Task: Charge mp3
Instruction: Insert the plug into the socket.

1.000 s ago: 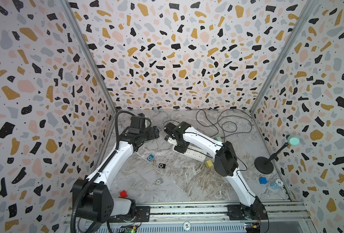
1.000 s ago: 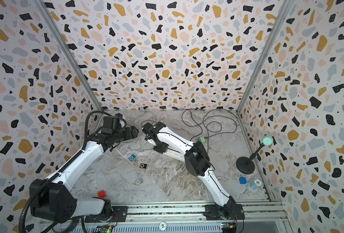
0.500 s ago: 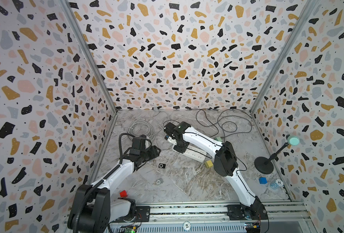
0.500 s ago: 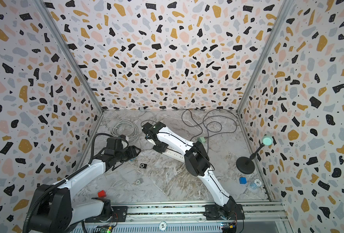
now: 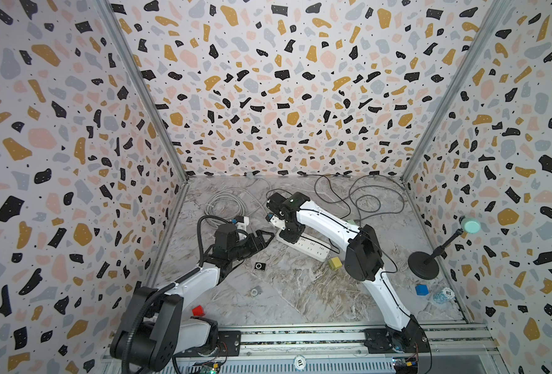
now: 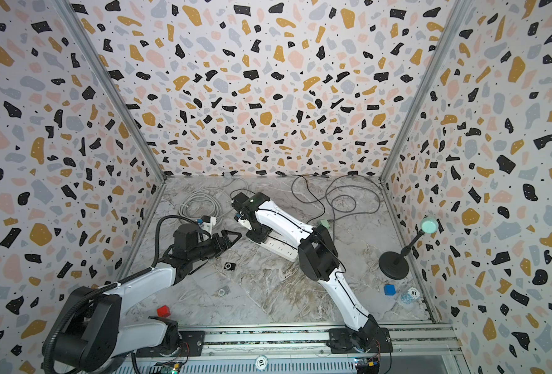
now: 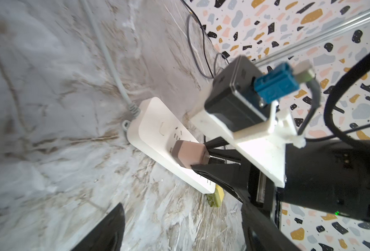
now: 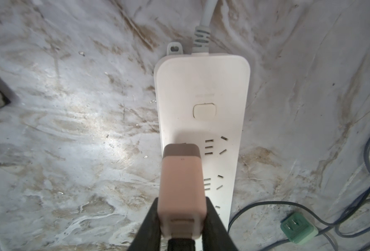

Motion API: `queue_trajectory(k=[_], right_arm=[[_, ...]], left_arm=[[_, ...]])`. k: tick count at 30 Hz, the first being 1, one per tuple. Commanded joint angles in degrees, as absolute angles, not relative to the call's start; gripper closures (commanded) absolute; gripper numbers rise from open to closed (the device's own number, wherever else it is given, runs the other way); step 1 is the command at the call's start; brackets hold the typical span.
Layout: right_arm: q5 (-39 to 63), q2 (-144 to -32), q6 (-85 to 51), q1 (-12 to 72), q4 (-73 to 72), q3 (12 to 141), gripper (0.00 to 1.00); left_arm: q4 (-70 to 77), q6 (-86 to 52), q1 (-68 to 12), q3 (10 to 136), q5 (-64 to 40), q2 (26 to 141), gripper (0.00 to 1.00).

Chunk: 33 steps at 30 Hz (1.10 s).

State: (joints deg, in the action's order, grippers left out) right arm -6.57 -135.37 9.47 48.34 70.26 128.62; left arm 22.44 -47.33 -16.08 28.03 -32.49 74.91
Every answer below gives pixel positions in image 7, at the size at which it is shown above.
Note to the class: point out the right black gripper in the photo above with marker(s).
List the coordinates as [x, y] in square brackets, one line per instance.
[243, 181]

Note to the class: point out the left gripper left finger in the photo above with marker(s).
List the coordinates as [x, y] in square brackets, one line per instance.
[107, 235]

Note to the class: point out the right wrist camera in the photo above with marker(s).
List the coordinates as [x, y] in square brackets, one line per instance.
[241, 107]

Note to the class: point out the yellow USB charger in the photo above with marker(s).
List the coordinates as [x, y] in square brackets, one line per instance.
[215, 199]

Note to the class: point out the pink USB charger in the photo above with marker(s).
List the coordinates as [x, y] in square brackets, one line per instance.
[187, 154]

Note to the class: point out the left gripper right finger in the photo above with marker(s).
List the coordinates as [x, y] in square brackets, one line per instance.
[260, 232]

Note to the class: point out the white power strip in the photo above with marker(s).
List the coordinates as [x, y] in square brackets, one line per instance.
[155, 132]

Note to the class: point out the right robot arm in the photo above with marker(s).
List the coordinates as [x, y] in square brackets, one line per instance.
[330, 174]

